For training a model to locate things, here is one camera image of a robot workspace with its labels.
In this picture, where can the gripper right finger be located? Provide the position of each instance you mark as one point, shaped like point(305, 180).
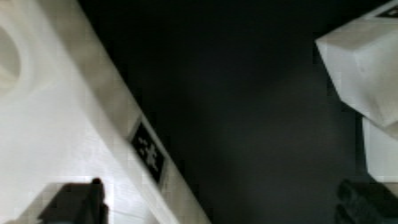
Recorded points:
point(368, 204)

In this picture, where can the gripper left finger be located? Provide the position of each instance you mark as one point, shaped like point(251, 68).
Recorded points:
point(77, 206)

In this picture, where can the white square tabletop tray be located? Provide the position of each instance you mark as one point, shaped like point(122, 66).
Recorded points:
point(75, 133)

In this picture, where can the white leg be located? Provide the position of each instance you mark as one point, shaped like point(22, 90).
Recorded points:
point(360, 54)

